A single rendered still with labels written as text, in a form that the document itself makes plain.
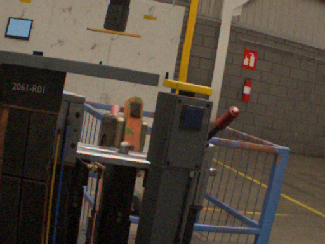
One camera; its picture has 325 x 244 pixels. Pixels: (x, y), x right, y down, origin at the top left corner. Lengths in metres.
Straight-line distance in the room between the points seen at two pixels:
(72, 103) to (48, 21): 7.94
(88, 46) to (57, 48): 0.38
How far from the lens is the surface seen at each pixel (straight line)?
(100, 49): 9.34
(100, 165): 1.80
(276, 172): 3.45
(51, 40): 9.27
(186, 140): 1.25
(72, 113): 1.34
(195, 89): 1.25
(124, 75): 1.16
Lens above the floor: 1.17
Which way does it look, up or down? 3 degrees down
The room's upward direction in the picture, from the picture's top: 10 degrees clockwise
